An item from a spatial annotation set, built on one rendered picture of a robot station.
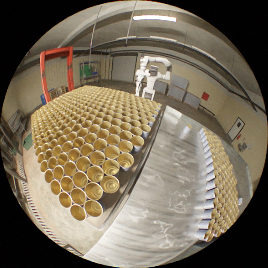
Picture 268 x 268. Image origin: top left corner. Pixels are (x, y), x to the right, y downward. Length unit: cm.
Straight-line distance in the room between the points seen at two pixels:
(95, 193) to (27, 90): 900
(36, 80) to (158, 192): 928
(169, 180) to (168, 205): 14
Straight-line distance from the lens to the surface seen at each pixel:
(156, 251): 57
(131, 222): 43
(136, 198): 40
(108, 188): 38
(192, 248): 71
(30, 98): 906
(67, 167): 41
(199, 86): 937
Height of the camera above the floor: 148
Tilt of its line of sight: 45 degrees down
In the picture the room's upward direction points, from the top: 11 degrees clockwise
